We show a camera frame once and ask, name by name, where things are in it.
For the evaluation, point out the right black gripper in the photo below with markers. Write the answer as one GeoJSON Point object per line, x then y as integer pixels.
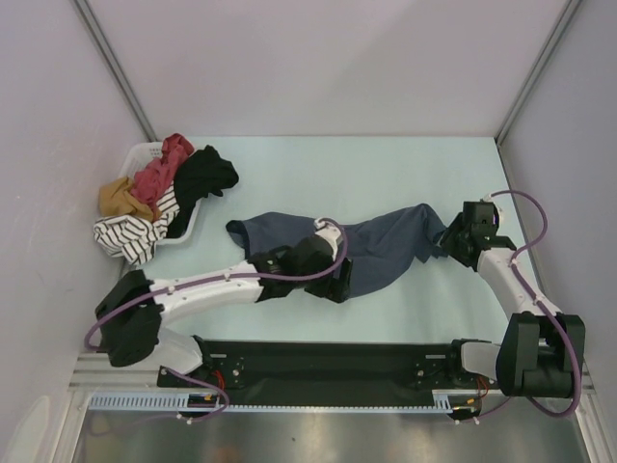
{"type": "Point", "coordinates": [447, 240]}

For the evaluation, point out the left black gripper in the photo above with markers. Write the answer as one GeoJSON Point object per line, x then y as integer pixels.
{"type": "Point", "coordinates": [335, 289]}

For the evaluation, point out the blue grey tank top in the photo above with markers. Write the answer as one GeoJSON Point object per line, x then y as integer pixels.
{"type": "Point", "coordinates": [382, 249]}

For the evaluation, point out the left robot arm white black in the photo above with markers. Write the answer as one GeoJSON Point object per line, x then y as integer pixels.
{"type": "Point", "coordinates": [133, 321]}

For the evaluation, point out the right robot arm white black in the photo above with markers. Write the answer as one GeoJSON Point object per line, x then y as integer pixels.
{"type": "Point", "coordinates": [541, 353]}

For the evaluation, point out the striped white black tank top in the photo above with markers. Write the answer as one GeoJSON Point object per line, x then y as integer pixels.
{"type": "Point", "coordinates": [133, 238]}

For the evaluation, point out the red tank top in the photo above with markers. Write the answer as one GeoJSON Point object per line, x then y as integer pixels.
{"type": "Point", "coordinates": [151, 183]}

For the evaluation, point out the mustard tank top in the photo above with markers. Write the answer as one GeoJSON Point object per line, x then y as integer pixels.
{"type": "Point", "coordinates": [115, 199]}

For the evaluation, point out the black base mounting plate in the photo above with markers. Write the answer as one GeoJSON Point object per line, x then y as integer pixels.
{"type": "Point", "coordinates": [330, 373]}

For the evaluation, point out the white plastic laundry basket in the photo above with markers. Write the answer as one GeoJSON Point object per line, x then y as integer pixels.
{"type": "Point", "coordinates": [137, 159]}

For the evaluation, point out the slotted cable duct rail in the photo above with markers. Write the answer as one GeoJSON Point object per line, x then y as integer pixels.
{"type": "Point", "coordinates": [202, 403]}

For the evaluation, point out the right aluminium corner post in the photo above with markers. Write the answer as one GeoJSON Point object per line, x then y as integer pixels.
{"type": "Point", "coordinates": [557, 34]}

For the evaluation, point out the aluminium corner post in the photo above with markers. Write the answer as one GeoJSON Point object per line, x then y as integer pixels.
{"type": "Point", "coordinates": [557, 34]}
{"type": "Point", "coordinates": [105, 49]}

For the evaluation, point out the aluminium extrusion base frame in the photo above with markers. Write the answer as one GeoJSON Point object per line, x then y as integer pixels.
{"type": "Point", "coordinates": [94, 373]}

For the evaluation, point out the left aluminium corner post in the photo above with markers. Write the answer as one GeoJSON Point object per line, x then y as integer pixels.
{"type": "Point", "coordinates": [105, 49]}

